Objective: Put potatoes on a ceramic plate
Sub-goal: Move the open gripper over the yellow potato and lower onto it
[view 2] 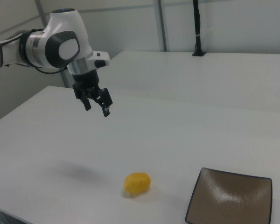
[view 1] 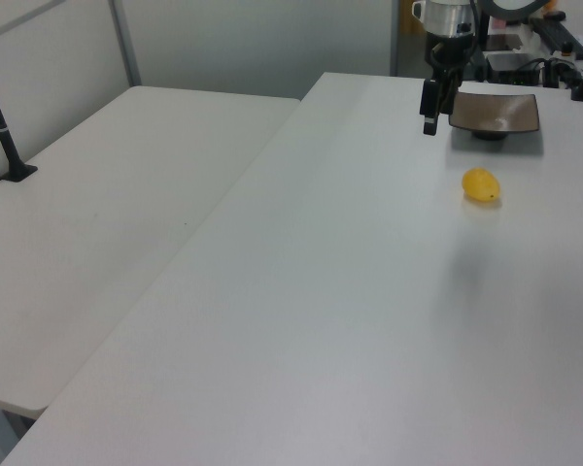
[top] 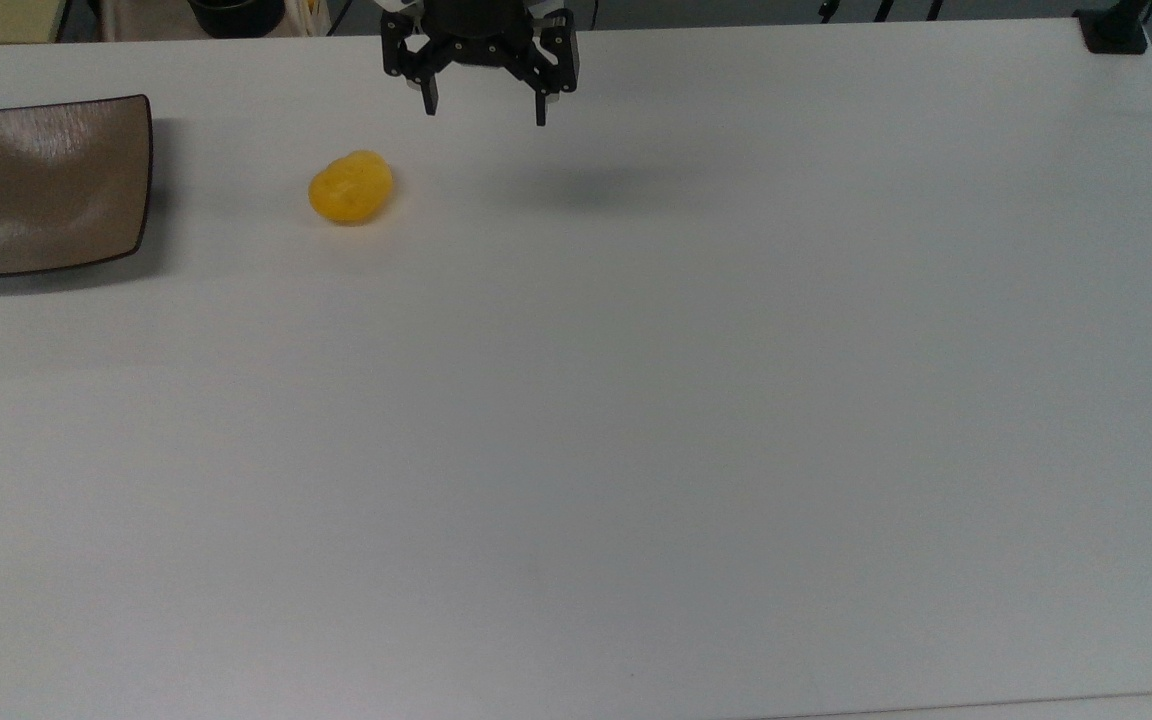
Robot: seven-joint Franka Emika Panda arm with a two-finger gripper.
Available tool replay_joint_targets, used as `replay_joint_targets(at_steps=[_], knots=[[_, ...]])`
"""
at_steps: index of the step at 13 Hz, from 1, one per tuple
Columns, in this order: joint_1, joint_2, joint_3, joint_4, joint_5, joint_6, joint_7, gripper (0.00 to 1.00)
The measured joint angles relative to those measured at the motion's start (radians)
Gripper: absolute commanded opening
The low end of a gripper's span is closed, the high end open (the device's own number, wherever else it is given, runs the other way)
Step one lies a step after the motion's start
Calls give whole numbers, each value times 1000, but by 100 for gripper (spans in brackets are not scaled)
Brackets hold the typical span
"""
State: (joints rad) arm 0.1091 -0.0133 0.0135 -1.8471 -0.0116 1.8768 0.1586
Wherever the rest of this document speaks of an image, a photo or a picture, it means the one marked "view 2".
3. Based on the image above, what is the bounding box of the brown square ceramic plate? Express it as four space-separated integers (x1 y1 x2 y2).
185 167 273 224

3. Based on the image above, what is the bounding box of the tall black camera stand pole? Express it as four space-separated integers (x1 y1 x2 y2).
192 0 206 57

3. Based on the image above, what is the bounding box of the yellow potato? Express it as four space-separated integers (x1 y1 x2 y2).
123 172 152 194

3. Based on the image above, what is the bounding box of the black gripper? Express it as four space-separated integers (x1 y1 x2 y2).
72 70 114 118

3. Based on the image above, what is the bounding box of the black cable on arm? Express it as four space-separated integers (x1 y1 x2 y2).
0 31 70 75

